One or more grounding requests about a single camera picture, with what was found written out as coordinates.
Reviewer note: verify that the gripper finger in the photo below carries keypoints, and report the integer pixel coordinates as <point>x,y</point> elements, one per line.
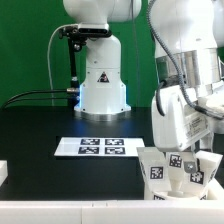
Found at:
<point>189,160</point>
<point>206,143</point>

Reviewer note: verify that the white round stool seat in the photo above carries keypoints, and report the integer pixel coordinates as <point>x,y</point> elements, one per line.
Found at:
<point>175,191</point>

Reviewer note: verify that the white marker sheet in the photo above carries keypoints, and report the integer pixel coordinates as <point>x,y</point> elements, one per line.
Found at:
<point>102,147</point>

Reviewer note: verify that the black camera stand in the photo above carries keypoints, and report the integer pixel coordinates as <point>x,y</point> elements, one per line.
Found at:
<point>74,56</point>

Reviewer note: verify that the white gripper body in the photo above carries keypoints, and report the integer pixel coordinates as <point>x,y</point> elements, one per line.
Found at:
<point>176,126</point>

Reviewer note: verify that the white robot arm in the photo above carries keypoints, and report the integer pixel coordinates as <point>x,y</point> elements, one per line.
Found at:
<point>189,101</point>

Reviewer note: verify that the white left fence block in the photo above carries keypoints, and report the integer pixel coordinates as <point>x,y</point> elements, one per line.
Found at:
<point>3,171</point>

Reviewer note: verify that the white L-shaped fence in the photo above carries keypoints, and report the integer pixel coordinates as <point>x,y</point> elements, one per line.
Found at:
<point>210,211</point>

